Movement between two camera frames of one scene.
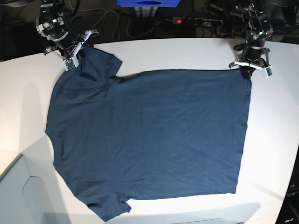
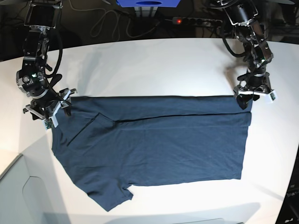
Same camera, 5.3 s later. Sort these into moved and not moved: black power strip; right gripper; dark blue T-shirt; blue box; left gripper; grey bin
Moved: right gripper; left gripper; dark blue T-shirt
Not moved: blue box; grey bin; black power strip
